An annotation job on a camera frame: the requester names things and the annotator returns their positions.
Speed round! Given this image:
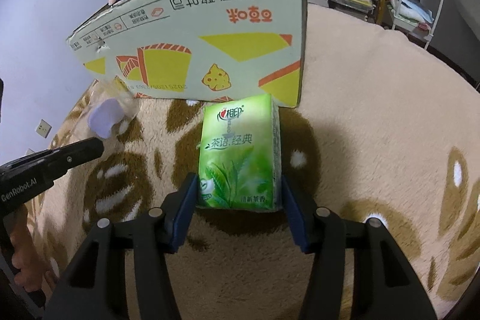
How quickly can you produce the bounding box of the printed cardboard box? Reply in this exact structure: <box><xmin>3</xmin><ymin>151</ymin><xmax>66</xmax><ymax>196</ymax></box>
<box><xmin>67</xmin><ymin>0</ymin><xmax>308</xmax><ymax>107</ymax></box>

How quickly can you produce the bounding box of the lilac item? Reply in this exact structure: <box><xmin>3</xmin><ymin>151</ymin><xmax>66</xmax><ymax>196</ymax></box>
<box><xmin>86</xmin><ymin>76</ymin><xmax>139</xmax><ymax>140</ymax></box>

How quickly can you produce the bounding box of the person's left hand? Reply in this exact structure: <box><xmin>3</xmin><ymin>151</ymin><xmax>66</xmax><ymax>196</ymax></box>
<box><xmin>4</xmin><ymin>205</ymin><xmax>57</xmax><ymax>292</ymax></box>

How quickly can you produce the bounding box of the white wall socket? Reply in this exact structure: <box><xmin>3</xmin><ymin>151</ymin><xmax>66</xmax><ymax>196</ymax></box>
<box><xmin>36</xmin><ymin>119</ymin><xmax>52</xmax><ymax>138</ymax></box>

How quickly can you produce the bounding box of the green tissue pack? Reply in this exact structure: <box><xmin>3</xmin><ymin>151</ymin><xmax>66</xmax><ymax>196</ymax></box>
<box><xmin>198</xmin><ymin>93</ymin><xmax>281</xmax><ymax>212</ymax></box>

